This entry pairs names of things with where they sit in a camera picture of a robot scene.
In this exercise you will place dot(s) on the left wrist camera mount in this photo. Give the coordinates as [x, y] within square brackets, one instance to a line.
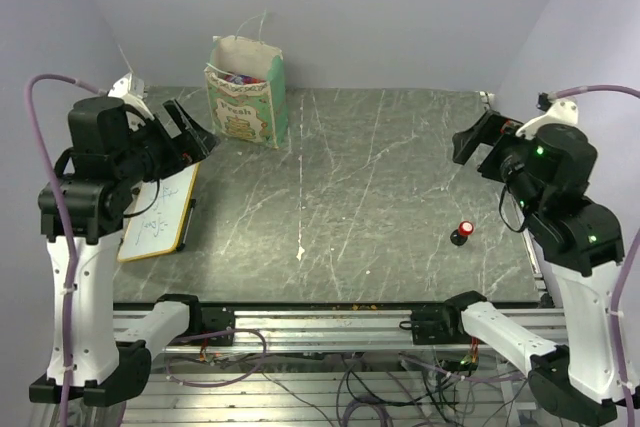
[130, 89]

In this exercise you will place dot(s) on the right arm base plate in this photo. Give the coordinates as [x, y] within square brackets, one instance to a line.
[435, 325]

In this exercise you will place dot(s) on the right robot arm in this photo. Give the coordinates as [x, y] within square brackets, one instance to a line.
[547, 173]

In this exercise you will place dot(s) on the red black stamp knob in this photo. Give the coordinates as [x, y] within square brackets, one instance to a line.
[461, 234]

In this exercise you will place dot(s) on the aluminium frame rail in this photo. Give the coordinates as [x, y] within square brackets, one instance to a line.
[345, 331]

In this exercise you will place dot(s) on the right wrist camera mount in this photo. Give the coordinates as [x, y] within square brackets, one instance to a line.
[554, 111]

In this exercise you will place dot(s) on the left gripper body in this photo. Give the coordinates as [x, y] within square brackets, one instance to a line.
[154, 152]

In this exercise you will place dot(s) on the small whiteboard yellow frame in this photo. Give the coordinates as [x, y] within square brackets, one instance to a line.
[159, 230]

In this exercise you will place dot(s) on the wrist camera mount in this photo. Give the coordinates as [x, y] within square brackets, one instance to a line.
[554, 111]
[130, 89]

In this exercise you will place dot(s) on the green printed paper bag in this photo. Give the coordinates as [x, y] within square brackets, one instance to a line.
[253, 113]

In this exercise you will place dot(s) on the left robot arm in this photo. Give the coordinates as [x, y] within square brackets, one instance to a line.
[83, 211]

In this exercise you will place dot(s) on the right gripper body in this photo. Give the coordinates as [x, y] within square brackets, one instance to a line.
[511, 165]

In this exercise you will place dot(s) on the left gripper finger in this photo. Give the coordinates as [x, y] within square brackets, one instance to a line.
[172, 134]
[194, 143]

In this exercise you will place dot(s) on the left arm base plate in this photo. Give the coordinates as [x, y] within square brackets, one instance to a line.
[208, 319]

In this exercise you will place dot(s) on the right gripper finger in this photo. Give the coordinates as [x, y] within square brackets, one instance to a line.
[486, 130]
[490, 166]

